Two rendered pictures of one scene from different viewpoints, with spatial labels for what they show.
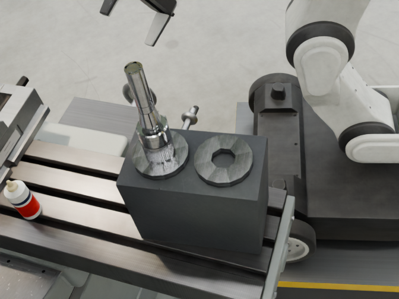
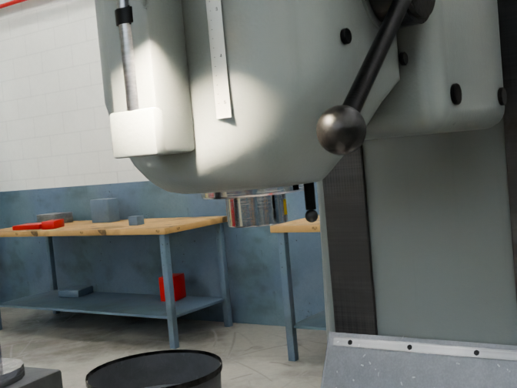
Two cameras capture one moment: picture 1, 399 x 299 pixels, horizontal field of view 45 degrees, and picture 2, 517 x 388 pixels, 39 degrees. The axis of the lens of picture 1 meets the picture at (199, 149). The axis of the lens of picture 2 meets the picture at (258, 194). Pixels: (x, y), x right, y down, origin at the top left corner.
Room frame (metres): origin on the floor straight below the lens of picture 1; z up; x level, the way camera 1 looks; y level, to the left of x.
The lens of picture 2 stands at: (1.19, 0.48, 1.33)
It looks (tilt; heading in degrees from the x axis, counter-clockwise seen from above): 3 degrees down; 188
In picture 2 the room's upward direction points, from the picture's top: 5 degrees counter-clockwise
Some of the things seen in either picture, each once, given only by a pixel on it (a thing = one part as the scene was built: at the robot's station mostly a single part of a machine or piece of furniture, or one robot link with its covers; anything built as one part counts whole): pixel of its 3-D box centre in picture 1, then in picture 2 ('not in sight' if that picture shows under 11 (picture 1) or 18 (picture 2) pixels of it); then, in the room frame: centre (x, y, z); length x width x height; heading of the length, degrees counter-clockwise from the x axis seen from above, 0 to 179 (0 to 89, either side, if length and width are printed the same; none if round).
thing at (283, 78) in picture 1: (278, 98); not in sight; (1.08, -0.30, 0.50); 0.20 x 0.05 x 0.20; 75
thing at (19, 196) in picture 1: (20, 196); not in sight; (0.53, 0.35, 0.99); 0.04 x 0.04 x 0.11
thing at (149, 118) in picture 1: (142, 98); not in sight; (0.46, 0.06, 1.25); 0.03 x 0.03 x 0.11
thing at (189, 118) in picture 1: (185, 127); not in sight; (1.02, 0.03, 0.51); 0.22 x 0.06 x 0.06; 153
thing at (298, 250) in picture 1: (278, 241); not in sight; (0.56, -0.16, 0.50); 0.20 x 0.05 x 0.20; 75
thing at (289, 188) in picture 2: not in sight; (255, 188); (0.61, 0.40, 1.31); 0.09 x 0.09 x 0.01
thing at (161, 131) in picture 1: (152, 126); not in sight; (0.46, 0.06, 1.19); 0.05 x 0.05 x 0.01
